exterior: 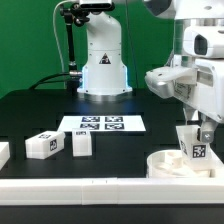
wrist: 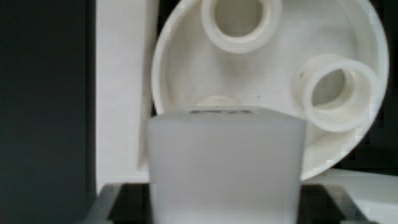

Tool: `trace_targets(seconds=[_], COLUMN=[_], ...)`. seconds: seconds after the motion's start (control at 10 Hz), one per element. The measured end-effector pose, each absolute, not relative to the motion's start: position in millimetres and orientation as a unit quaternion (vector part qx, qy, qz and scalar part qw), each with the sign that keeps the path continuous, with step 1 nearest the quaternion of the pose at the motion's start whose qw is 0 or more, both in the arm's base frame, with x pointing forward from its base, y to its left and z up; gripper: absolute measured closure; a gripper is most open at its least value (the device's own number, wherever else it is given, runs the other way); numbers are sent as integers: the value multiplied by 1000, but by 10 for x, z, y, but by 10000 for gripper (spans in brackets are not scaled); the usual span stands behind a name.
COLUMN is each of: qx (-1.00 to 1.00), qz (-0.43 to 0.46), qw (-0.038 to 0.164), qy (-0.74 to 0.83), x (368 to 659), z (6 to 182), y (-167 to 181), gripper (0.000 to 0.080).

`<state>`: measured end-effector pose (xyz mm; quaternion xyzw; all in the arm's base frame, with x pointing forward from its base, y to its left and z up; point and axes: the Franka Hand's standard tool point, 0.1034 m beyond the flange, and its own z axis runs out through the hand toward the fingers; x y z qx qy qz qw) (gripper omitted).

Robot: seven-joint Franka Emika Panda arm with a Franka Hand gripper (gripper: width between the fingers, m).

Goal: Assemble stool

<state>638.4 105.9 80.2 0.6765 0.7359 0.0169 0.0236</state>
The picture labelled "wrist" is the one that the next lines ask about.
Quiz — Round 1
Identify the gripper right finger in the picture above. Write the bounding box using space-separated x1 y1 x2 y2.
297 184 379 224

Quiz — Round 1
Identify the white stool leg with tag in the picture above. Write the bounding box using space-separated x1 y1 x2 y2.
148 107 306 224

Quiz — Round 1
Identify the white front wall barrier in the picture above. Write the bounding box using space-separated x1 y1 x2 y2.
304 169 398 224

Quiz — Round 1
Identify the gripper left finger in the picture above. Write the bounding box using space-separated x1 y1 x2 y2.
82 183 153 224

